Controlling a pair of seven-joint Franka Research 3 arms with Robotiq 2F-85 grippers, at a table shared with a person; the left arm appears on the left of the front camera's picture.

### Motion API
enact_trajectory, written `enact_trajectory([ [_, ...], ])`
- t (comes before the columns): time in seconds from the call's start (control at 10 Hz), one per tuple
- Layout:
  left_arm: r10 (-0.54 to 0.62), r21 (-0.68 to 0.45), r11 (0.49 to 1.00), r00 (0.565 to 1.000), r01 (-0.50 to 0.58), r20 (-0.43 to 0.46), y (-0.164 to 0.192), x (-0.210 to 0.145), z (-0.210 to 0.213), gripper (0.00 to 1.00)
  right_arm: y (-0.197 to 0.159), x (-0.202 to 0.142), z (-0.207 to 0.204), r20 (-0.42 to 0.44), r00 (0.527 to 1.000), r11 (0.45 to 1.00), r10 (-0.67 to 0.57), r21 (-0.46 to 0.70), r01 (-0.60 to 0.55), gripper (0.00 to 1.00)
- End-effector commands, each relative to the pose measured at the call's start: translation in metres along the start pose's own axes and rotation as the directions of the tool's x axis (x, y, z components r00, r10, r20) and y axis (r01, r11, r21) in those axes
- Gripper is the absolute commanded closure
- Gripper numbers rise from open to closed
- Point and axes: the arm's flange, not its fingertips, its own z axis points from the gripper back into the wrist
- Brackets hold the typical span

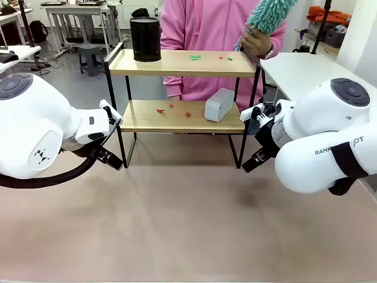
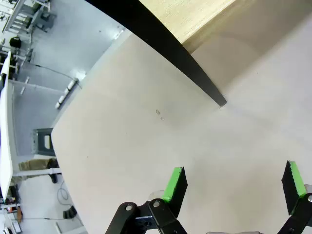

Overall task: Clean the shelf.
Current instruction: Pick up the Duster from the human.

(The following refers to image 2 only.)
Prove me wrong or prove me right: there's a black foot pedal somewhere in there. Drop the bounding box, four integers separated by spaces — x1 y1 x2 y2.
62 206 78 219

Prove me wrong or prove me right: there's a black frame wooden shelf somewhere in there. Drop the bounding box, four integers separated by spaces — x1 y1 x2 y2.
84 0 247 108

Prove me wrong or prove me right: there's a white power strip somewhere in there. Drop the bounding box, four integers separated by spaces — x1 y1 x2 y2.
55 79 76 109

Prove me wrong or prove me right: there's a grey coiled cable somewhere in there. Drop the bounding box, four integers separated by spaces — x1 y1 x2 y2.
57 181 72 206

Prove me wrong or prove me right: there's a khaki trouser leg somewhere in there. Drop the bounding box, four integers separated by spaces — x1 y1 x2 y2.
19 157 58 171

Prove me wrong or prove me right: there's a black floor cable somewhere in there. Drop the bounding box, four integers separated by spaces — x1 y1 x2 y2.
30 63 77 80

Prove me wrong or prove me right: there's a black shoe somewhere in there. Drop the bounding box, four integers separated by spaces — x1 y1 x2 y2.
47 157 61 184

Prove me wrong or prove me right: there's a white table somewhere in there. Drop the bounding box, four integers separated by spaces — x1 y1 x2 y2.
0 51 63 203

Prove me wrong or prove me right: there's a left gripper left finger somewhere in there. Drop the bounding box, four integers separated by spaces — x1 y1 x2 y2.
105 166 189 234

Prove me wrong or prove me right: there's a white frame lab desk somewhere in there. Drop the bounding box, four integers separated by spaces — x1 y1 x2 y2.
2 0 57 34

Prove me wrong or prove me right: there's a black backpack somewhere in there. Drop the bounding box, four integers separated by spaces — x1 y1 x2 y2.
9 36 22 48

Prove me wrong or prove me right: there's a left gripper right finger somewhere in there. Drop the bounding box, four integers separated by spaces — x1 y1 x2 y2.
277 160 312 234

